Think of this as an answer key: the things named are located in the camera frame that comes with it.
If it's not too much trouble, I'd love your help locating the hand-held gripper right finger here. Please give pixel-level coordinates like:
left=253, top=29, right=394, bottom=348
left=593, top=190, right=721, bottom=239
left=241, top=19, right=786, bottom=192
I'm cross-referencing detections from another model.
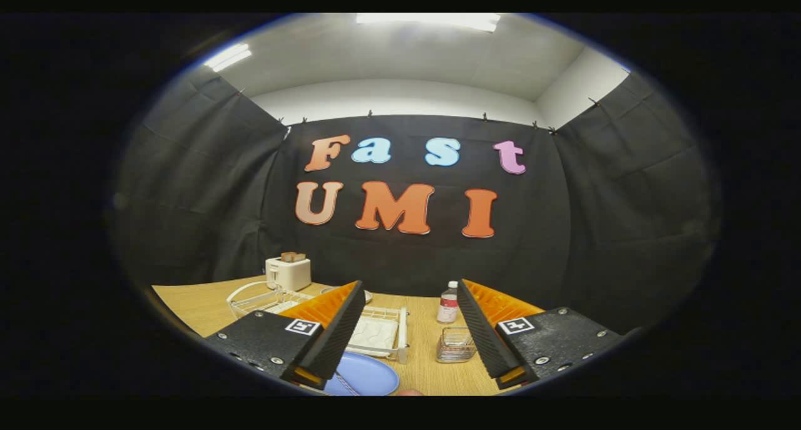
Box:
left=457, top=279, right=626, bottom=390

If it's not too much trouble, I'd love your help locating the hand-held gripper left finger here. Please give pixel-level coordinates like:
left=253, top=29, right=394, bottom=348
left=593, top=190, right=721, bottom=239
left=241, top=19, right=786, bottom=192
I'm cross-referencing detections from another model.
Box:
left=203, top=280, right=366, bottom=390

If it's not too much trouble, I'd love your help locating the metal wire basket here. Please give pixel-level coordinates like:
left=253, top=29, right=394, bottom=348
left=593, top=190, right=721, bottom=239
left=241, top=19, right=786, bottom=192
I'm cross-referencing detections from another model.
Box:
left=436, top=327, right=477, bottom=364

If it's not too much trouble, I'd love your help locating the white wire dish rack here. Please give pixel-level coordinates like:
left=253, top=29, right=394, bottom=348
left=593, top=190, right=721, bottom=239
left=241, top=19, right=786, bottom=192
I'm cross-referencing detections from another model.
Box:
left=227, top=282, right=411, bottom=364

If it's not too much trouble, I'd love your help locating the blue plate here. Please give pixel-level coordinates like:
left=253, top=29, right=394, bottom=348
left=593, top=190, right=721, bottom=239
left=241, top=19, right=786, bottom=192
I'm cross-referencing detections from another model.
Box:
left=324, top=352, right=401, bottom=396

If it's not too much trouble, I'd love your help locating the beige plate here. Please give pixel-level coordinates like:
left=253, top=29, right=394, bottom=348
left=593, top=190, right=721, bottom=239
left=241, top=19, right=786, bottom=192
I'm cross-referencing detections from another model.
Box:
left=320, top=286, right=374, bottom=304

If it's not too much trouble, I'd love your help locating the clear bottle with red label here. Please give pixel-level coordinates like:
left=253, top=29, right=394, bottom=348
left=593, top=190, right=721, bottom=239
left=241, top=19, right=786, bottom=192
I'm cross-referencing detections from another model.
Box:
left=437, top=281, right=460, bottom=324

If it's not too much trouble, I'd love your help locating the white toaster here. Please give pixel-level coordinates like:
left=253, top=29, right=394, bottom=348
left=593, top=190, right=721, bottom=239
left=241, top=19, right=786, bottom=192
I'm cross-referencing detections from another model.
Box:
left=265, top=257, right=312, bottom=292

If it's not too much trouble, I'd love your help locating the black backdrop cloth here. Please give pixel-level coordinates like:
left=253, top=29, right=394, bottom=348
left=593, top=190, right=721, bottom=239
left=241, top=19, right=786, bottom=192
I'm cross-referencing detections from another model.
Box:
left=113, top=67, right=720, bottom=334

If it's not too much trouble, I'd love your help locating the double ceiling light panel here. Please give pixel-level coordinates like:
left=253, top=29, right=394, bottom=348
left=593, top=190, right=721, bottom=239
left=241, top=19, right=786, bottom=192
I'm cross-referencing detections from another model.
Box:
left=203, top=43, right=252, bottom=73

